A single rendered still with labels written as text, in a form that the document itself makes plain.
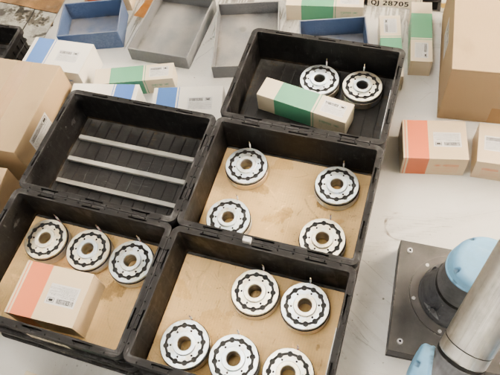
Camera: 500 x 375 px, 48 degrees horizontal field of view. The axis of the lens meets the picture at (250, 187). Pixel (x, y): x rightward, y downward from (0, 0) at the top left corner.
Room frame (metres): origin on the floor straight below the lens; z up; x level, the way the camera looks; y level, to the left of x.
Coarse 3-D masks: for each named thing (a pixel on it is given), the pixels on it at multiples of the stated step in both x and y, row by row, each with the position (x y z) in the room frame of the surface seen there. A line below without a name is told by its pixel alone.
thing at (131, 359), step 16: (224, 240) 0.52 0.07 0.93; (240, 240) 0.51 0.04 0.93; (288, 256) 0.45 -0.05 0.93; (304, 256) 0.45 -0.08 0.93; (160, 272) 0.47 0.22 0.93; (352, 272) 0.39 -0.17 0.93; (352, 288) 0.36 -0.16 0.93; (144, 304) 0.41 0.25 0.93; (336, 336) 0.27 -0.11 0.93; (128, 352) 0.32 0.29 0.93; (336, 352) 0.25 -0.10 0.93; (144, 368) 0.29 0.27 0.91; (160, 368) 0.28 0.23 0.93; (176, 368) 0.27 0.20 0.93
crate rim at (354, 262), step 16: (256, 128) 0.79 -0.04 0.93; (272, 128) 0.78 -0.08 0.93; (208, 144) 0.77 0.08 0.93; (352, 144) 0.69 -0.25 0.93; (368, 144) 0.68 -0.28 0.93; (192, 192) 0.65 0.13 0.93; (368, 192) 0.56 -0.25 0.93; (368, 208) 0.52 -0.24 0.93; (192, 224) 0.57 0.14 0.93; (256, 240) 0.50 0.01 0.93; (272, 240) 0.49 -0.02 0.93; (320, 256) 0.44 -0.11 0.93; (336, 256) 0.43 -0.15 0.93
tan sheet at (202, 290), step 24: (192, 264) 0.52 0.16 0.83; (216, 264) 0.51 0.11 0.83; (192, 288) 0.47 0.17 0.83; (216, 288) 0.45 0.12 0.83; (288, 288) 0.42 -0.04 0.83; (168, 312) 0.42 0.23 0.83; (192, 312) 0.41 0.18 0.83; (216, 312) 0.40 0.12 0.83; (336, 312) 0.35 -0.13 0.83; (216, 336) 0.35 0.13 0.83; (264, 336) 0.33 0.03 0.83; (288, 336) 0.32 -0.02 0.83; (312, 336) 0.31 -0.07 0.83; (264, 360) 0.28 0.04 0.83; (312, 360) 0.26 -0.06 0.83
